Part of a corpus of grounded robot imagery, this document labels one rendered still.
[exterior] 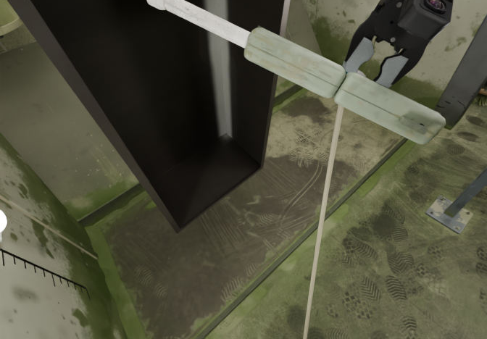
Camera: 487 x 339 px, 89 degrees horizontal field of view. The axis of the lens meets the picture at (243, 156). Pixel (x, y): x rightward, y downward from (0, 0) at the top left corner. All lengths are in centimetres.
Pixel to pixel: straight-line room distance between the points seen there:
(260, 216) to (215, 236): 33
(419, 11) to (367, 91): 11
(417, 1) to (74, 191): 202
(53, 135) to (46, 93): 28
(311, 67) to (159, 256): 162
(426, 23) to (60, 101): 198
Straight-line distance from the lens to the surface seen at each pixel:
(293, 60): 39
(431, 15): 36
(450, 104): 260
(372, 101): 41
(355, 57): 44
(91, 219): 215
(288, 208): 180
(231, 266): 166
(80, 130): 204
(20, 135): 210
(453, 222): 208
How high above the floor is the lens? 160
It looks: 48 degrees down
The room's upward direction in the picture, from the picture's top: 11 degrees counter-clockwise
